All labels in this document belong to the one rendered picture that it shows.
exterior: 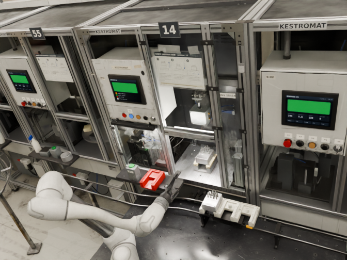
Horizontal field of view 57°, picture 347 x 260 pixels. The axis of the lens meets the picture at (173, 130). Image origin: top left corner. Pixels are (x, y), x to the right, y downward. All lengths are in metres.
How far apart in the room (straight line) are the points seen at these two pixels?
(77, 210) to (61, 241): 1.89
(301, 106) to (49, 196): 1.32
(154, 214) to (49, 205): 0.55
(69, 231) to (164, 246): 1.58
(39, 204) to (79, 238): 1.86
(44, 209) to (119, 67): 0.95
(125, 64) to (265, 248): 1.45
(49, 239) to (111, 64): 2.18
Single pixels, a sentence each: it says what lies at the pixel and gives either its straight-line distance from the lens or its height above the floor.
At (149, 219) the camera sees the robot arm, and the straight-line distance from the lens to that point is 1.79.
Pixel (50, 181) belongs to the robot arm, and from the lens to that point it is 1.80.
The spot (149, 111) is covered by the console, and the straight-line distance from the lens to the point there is 2.10.
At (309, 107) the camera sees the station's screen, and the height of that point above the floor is 1.62.
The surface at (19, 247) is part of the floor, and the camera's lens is 3.80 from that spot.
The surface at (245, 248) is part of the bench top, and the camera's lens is 2.20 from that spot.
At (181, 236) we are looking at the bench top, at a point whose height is 0.68.
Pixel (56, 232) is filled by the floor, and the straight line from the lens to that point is 3.71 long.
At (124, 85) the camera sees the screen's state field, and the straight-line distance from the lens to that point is 2.08.
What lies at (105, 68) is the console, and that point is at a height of 1.77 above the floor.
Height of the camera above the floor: 2.47
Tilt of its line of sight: 32 degrees down
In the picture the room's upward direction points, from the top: 12 degrees counter-clockwise
